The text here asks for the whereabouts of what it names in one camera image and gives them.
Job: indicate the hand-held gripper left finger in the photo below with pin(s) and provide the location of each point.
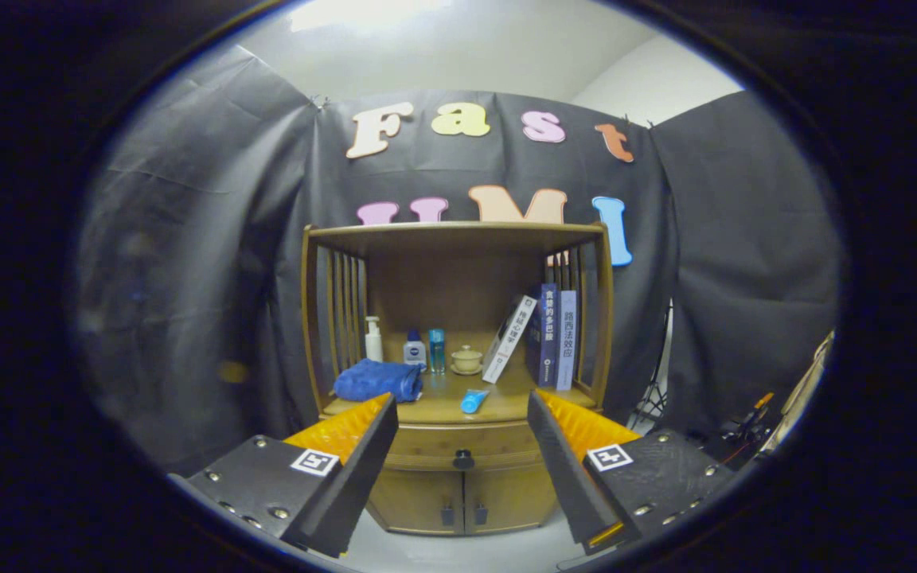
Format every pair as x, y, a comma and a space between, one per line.
363, 469

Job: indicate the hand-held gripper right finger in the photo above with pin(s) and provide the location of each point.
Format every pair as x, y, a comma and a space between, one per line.
563, 469

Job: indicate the wooden drawer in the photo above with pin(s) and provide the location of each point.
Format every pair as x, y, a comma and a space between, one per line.
442, 442

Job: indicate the blue squeeze tube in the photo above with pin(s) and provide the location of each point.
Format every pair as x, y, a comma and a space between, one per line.
473, 402

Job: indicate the wooden cabinet door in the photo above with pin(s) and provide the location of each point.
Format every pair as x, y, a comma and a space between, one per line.
411, 497
510, 493

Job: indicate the wooden countertop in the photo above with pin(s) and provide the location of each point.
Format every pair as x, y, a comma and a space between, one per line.
446, 406

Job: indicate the wooden cabinet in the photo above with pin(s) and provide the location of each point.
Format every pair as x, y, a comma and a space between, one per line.
442, 239

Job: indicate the blue folded towel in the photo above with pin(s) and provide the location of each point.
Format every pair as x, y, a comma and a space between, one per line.
375, 380

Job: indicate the white pump bottle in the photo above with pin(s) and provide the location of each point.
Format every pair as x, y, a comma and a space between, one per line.
374, 348

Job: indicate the white bottle with blue cap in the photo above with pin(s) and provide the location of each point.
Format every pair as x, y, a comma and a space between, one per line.
415, 352

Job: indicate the pale lavender book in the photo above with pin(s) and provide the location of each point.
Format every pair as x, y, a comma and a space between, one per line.
567, 338

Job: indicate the dark blue book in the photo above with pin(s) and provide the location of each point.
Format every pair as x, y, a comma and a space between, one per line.
548, 334

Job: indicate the white book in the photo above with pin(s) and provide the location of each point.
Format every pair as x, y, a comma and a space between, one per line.
506, 342

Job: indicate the clear blue bottle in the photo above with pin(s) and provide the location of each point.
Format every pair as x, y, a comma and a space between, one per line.
437, 350

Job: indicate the beige lidded teacup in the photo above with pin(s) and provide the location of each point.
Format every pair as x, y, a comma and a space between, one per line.
466, 360

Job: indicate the black equipment with orange part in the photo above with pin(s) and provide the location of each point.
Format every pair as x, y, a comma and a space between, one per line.
745, 430

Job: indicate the pale wooden board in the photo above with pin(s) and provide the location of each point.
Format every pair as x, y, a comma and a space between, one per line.
805, 382

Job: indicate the black backdrop cloth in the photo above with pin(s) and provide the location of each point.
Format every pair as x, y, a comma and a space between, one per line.
188, 239

